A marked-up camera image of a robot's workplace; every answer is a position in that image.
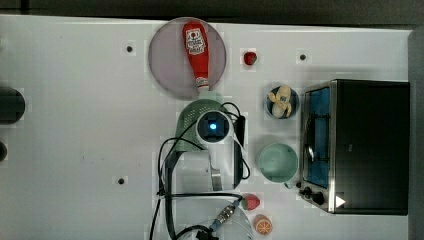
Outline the green plastic strainer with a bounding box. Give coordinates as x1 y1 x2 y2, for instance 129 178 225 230
174 99 233 152

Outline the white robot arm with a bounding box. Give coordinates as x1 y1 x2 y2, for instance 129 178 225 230
165 110 249 240

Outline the grey round plate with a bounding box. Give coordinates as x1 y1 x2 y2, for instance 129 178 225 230
148 17 227 99

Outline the small red strawberry toy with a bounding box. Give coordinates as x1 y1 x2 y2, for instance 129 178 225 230
243 52 257 66

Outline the dark blue small bowl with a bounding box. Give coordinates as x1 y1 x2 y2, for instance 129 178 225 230
265 86 299 119

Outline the red ketchup bottle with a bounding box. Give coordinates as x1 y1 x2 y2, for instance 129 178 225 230
182 21 210 91

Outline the large red strawberry toy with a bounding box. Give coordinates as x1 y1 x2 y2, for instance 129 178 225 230
241 194 261 211

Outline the orange slice toy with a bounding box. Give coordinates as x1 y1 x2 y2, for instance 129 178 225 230
253 214 273 236

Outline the black toaster oven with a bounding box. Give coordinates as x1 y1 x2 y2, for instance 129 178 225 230
297 79 410 216

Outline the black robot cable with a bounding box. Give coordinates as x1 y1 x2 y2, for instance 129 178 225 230
148 101 251 240

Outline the black cylinder mount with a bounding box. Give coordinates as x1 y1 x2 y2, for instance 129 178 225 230
0 87 26 125

